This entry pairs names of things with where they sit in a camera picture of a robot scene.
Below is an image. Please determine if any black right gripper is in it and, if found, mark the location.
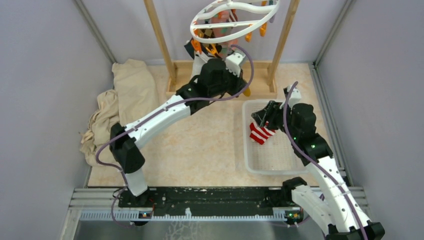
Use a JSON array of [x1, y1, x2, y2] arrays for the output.
[[251, 100, 299, 140]]

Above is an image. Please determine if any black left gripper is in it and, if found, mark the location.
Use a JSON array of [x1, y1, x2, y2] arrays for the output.
[[209, 65, 248, 99]]

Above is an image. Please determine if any red white striped sock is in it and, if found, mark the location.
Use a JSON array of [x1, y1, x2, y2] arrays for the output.
[[249, 122, 276, 145]]

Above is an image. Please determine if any mustard yellow sock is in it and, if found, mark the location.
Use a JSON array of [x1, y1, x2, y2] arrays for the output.
[[242, 87, 251, 97]]

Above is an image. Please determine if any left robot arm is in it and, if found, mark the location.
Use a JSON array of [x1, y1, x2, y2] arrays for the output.
[[109, 53, 248, 207]]

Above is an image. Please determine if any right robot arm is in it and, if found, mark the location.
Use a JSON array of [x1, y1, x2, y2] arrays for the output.
[[251, 100, 386, 240]]

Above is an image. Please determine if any white round clip hanger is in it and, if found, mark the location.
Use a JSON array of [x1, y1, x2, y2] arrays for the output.
[[189, 0, 283, 44]]

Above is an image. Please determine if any orange clothes clip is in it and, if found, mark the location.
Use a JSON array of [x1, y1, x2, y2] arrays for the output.
[[190, 38, 203, 54]]

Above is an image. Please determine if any dark blue sock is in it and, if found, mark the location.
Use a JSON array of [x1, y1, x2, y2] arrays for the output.
[[184, 38, 196, 60]]

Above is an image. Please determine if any white perforated plastic basket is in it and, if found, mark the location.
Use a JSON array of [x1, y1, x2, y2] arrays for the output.
[[241, 99, 307, 175]]

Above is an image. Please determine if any pink sock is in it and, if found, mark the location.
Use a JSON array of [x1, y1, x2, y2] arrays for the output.
[[210, 10, 238, 58]]

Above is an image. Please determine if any beige crumpled cloth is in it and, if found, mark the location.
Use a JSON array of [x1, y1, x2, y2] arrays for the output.
[[80, 59, 160, 166]]

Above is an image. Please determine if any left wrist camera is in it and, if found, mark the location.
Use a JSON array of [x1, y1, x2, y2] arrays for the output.
[[224, 50, 246, 77]]

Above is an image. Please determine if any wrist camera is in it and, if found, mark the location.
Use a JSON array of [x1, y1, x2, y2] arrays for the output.
[[224, 50, 246, 77], [283, 85, 302, 108]]

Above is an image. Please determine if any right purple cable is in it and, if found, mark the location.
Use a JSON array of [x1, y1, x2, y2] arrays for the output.
[[282, 81, 370, 240]]

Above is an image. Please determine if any wooden hanger stand frame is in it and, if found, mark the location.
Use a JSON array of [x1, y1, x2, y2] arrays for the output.
[[144, 0, 300, 99]]

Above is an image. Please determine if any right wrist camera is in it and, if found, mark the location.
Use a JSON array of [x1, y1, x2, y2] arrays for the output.
[[283, 85, 302, 108]]

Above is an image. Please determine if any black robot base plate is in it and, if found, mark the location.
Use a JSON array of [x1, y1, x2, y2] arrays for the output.
[[118, 186, 305, 221]]

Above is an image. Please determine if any aluminium rail front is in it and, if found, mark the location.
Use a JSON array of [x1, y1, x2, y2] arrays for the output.
[[67, 187, 369, 223]]

